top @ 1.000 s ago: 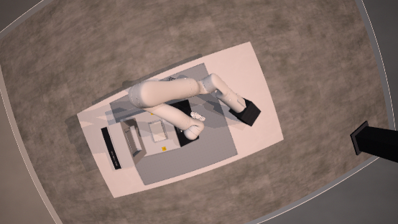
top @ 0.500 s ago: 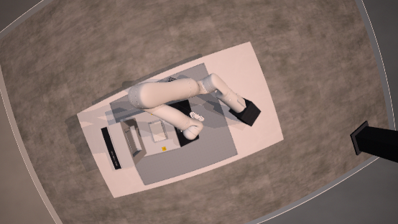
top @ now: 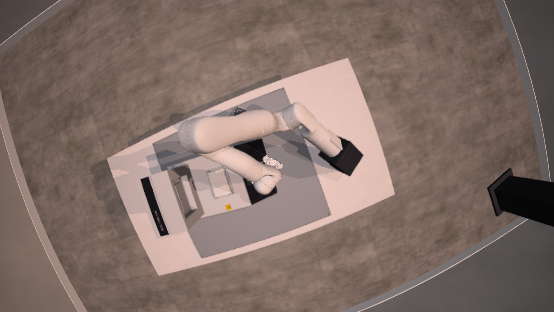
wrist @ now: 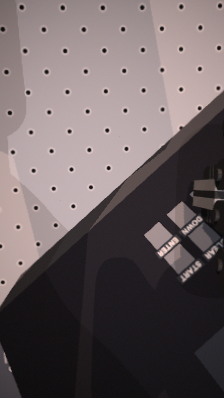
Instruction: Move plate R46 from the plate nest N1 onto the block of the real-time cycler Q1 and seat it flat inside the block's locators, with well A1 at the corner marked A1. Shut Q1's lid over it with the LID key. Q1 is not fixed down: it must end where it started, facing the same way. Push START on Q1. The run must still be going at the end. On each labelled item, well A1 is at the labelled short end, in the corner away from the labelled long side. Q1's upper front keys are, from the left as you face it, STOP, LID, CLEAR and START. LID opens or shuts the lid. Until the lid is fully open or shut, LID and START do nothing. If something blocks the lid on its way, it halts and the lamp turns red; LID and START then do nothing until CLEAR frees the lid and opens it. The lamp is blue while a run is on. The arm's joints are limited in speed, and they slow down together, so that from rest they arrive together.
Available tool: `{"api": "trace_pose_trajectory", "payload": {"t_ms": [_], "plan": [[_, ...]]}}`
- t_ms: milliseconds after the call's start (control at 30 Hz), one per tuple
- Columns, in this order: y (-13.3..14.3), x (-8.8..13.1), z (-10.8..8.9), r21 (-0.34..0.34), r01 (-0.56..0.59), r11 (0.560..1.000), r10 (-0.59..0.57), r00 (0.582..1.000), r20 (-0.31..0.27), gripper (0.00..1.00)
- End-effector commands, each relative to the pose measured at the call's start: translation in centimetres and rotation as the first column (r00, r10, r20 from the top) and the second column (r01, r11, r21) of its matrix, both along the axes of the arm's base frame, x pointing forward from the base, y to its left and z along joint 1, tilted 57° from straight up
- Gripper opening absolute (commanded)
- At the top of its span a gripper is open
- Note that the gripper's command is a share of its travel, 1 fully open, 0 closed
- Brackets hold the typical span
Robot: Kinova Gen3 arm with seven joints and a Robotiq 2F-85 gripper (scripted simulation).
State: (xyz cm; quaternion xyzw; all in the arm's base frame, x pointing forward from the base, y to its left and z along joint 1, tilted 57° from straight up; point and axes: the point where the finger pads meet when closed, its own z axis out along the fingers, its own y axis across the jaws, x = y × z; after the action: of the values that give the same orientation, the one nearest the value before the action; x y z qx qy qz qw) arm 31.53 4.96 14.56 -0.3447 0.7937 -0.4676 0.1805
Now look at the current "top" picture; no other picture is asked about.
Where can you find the dark grey benchtop machine with lid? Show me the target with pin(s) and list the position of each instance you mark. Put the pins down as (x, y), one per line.
(162, 202)

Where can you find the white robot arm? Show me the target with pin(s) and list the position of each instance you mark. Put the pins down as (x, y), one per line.
(210, 137)

